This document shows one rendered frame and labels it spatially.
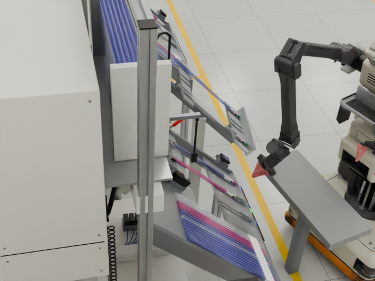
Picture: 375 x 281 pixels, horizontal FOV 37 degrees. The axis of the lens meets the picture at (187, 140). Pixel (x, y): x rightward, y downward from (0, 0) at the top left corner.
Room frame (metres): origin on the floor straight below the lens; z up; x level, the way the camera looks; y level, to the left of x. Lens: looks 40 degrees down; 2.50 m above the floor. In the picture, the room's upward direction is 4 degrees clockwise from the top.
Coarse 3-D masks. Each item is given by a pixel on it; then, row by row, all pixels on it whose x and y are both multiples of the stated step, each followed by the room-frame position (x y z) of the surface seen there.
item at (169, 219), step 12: (180, 156) 1.73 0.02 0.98; (180, 168) 1.63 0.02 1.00; (168, 192) 1.40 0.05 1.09; (180, 192) 1.46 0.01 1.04; (192, 192) 1.52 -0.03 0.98; (168, 204) 1.33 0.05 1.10; (156, 216) 1.22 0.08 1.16; (168, 216) 1.26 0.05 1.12; (180, 216) 1.31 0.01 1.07; (168, 228) 1.20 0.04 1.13; (180, 228) 1.25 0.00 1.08
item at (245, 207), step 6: (234, 174) 1.91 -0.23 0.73; (234, 180) 1.87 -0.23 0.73; (234, 186) 1.84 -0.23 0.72; (240, 192) 1.79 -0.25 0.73; (246, 204) 1.72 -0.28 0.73; (246, 210) 1.69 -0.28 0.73; (252, 216) 1.65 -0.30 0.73; (252, 222) 1.62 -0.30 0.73; (252, 228) 1.59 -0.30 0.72; (258, 234) 1.55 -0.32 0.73; (264, 246) 1.49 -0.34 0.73; (270, 258) 1.43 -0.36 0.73; (270, 264) 1.40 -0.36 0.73; (276, 276) 1.35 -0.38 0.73
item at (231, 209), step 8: (208, 160) 1.89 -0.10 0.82; (208, 168) 1.81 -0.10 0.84; (216, 168) 1.87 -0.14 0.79; (208, 176) 1.76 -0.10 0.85; (216, 176) 1.80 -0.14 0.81; (224, 184) 1.79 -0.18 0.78; (232, 184) 1.84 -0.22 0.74; (216, 192) 1.66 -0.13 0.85; (224, 192) 1.71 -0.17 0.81; (232, 192) 1.77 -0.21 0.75; (224, 200) 1.65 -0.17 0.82; (232, 200) 1.70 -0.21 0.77; (240, 200) 1.75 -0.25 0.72; (224, 208) 1.59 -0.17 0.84; (232, 208) 1.64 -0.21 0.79; (240, 208) 1.69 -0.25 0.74; (224, 216) 1.53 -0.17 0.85; (232, 216) 1.57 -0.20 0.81; (240, 216) 1.61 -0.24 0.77; (232, 224) 1.51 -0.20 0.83; (240, 224) 1.56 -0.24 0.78; (248, 224) 1.61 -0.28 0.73; (248, 232) 1.54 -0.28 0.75
